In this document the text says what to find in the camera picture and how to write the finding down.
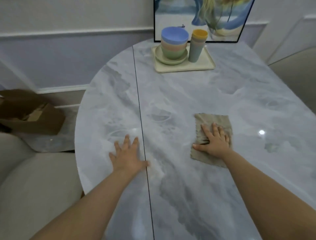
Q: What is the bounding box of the person's right hand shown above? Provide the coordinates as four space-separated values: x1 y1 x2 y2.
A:
193 123 232 159

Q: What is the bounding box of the person's left hand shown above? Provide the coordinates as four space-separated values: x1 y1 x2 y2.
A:
109 135 150 174

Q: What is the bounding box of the beige cleaning cloth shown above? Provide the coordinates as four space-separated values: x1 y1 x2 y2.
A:
190 113 233 169

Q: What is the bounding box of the person's right forearm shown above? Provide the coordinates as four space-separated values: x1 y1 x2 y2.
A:
217 148 316 240

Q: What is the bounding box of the person's left forearm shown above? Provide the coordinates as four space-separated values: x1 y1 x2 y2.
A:
29 169 148 240

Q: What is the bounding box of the cream rectangular tray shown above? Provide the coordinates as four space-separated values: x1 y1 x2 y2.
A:
151 45 216 74

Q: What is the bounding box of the brown cardboard box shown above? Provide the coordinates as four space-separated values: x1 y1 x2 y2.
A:
0 89 66 135

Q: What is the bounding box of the grey-green plastic cup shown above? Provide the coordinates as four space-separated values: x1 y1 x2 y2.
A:
188 38 206 63

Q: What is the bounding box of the pale green plate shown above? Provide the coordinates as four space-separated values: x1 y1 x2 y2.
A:
155 50 187 66

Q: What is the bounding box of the green plastic bowl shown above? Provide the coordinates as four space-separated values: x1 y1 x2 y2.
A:
162 47 187 60

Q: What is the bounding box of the cream upholstered chair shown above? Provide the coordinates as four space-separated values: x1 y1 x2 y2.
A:
0 132 83 240

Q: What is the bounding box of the pink plastic bowl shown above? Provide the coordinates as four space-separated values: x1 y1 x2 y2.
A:
161 43 188 52

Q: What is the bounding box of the yellow plastic cup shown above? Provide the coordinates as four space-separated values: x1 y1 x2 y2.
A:
192 29 208 41

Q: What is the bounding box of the blue plastic bowl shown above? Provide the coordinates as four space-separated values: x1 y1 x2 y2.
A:
161 27 189 45

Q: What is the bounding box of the black framed painting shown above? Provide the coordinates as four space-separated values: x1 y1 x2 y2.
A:
153 0 255 44

